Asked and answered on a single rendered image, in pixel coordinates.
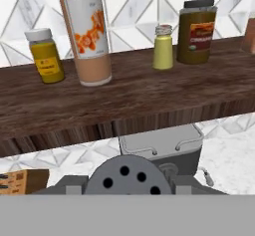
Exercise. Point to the reddish brown container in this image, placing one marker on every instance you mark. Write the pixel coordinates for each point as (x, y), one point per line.
(249, 36)

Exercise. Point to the yellow shaker with silver top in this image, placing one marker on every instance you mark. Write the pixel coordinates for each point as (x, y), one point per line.
(162, 52)

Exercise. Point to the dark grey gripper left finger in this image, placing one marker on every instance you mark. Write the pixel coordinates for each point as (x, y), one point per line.
(71, 183)

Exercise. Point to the brown spice jar black lid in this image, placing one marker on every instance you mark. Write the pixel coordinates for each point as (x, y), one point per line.
(196, 37)

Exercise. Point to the yellow spice jar white lid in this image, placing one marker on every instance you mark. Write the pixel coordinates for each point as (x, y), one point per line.
(46, 60)

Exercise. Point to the small grey lever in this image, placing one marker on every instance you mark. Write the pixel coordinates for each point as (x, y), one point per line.
(207, 177)

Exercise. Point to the dark wooden shelf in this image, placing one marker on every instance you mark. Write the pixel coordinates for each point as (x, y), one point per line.
(132, 94)

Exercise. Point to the light wooden box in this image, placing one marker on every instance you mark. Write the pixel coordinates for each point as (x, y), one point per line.
(23, 181)

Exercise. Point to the tall orange condiment bottle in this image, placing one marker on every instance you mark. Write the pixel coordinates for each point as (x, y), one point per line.
(89, 37)

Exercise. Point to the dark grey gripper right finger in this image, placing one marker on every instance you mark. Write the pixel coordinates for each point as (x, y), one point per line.
(186, 183)

